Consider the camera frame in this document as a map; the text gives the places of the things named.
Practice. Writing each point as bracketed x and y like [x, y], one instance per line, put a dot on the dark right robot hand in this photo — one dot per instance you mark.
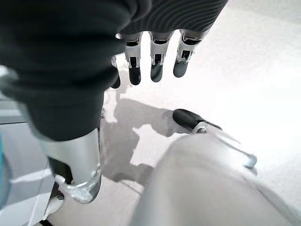
[58, 58]

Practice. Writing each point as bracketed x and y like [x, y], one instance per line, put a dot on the teal object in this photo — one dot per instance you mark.
[2, 169]

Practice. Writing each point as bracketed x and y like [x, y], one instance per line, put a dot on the black robot foot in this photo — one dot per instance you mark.
[185, 118]

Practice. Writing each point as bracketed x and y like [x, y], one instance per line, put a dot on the light grey robot leg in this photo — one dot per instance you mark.
[207, 183]

